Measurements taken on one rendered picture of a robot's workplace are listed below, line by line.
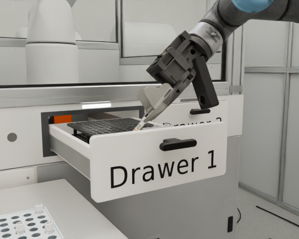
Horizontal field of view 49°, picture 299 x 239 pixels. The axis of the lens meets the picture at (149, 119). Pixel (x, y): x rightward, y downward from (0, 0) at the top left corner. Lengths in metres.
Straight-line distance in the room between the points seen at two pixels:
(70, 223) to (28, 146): 0.28
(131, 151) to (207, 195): 0.65
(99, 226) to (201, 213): 0.62
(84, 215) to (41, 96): 0.33
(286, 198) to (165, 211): 1.73
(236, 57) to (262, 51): 1.60
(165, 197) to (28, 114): 0.50
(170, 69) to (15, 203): 0.42
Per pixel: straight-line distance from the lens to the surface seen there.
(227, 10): 0.74
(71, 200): 0.74
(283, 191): 2.72
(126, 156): 0.56
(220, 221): 1.27
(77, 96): 0.87
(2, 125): 0.84
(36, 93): 0.84
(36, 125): 0.85
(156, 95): 0.68
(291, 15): 0.77
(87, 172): 0.63
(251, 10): 0.71
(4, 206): 0.75
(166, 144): 0.56
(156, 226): 1.09
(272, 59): 2.69
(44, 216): 0.60
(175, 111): 1.00
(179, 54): 0.71
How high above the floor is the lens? 1.04
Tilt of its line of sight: 9 degrees down
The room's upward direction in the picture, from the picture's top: straight up
